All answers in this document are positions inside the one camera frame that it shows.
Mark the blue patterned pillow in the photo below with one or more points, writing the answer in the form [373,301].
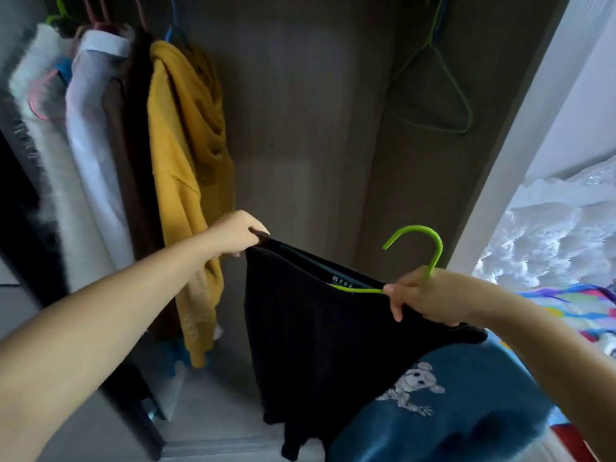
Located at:
[577,308]

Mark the blue garment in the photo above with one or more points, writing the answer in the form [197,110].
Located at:
[63,70]

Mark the teal cartoon print shirt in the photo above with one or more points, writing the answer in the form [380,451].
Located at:
[481,409]

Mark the yellow hoodie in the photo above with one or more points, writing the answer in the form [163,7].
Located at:
[183,187]

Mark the black garment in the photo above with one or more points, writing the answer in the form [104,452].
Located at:
[308,361]

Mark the grey wardrobe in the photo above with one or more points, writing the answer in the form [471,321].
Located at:
[318,120]

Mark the person's right hand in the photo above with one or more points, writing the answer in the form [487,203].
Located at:
[443,298]

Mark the person's right forearm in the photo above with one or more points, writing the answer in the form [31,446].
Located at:
[558,361]

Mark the person's left hand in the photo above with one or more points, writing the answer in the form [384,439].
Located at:
[236,234]

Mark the white fluffy sweater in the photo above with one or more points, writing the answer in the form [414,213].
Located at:
[58,168]

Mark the white tufted headboard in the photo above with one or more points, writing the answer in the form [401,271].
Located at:
[558,235]

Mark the person's left forearm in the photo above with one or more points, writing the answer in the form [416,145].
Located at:
[96,351]

